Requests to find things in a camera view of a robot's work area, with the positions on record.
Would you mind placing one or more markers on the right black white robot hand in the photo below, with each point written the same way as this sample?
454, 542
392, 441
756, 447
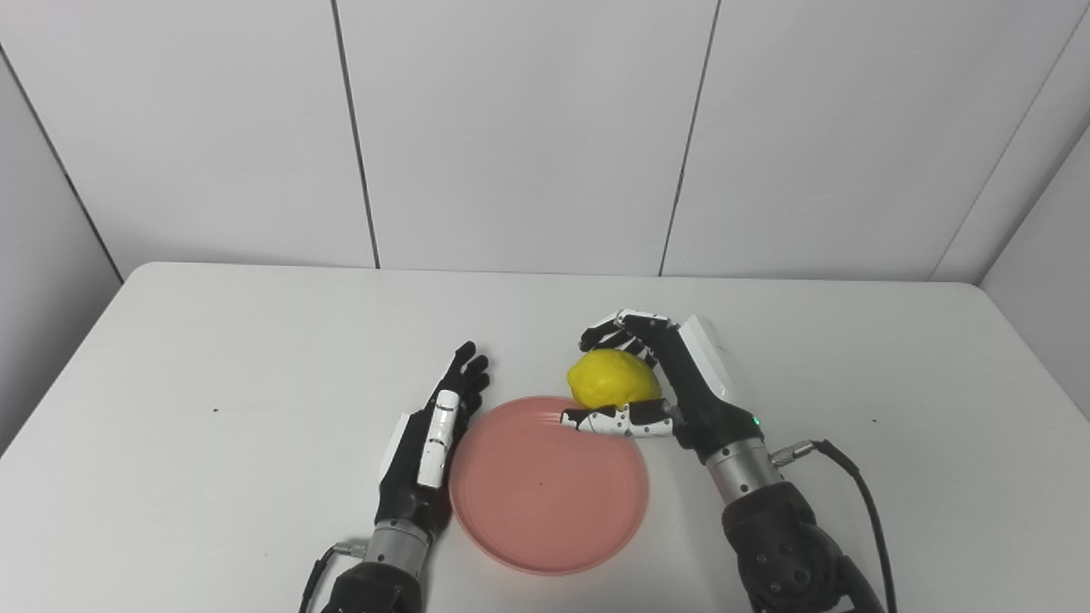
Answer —
698, 383

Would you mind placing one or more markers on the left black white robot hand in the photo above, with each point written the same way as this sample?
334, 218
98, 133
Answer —
426, 460

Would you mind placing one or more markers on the yellow lemon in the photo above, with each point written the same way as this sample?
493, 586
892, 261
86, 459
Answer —
611, 379

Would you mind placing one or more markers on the pink plastic plate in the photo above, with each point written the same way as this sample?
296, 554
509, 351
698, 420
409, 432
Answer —
549, 489

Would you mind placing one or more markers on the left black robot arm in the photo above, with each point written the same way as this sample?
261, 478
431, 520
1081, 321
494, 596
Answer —
383, 570

